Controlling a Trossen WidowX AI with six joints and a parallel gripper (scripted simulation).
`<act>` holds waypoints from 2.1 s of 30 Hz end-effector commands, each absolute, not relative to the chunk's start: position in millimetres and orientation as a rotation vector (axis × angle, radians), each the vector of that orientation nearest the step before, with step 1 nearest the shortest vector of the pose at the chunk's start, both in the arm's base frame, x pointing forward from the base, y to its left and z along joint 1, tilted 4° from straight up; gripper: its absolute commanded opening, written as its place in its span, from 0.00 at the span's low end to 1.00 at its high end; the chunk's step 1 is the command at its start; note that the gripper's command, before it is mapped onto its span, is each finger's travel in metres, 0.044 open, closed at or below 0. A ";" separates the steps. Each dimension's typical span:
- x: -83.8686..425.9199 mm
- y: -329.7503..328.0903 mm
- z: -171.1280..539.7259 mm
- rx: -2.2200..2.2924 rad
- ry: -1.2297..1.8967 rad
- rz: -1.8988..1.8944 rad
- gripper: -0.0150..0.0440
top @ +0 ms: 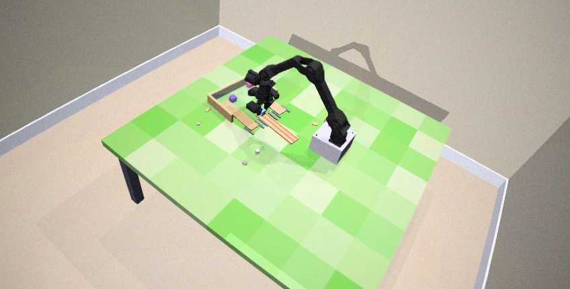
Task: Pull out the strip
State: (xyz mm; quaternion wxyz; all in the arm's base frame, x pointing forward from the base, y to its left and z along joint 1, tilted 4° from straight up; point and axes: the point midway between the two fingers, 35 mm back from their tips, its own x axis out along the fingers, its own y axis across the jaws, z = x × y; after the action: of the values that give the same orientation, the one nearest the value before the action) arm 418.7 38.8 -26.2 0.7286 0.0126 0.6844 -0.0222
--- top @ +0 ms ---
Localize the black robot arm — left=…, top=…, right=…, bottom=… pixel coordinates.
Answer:
left=245, top=55, right=351, bottom=148

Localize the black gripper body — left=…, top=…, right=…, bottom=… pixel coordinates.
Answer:
left=246, top=89, right=280, bottom=114

